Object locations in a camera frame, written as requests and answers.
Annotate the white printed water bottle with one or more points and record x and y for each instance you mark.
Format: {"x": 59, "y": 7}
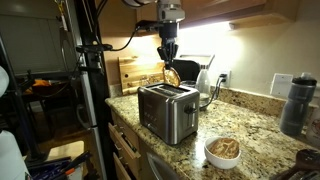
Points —
{"x": 313, "y": 130}

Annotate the stainless steel two-slot toaster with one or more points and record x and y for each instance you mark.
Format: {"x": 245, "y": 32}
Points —
{"x": 169, "y": 112}

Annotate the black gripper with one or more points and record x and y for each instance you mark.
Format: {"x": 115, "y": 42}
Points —
{"x": 168, "y": 48}

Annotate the toasted bread slice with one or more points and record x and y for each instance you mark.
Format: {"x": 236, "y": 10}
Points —
{"x": 171, "y": 77}
{"x": 226, "y": 148}

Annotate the wooden cutting board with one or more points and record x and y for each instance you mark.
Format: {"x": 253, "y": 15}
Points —
{"x": 139, "y": 71}

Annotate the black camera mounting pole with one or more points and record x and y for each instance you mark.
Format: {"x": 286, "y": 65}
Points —
{"x": 88, "y": 12}

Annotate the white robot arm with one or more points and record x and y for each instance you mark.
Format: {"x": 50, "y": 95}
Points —
{"x": 169, "y": 14}

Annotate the black coffee maker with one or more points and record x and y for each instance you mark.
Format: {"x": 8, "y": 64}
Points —
{"x": 188, "y": 66}

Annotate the clear bottle with metal cap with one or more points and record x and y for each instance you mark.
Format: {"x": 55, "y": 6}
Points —
{"x": 203, "y": 85}

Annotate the grey squeeze water bottle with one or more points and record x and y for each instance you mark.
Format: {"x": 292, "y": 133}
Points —
{"x": 295, "y": 110}

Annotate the white ceramic bowl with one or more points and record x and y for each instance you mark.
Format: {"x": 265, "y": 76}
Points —
{"x": 216, "y": 161}

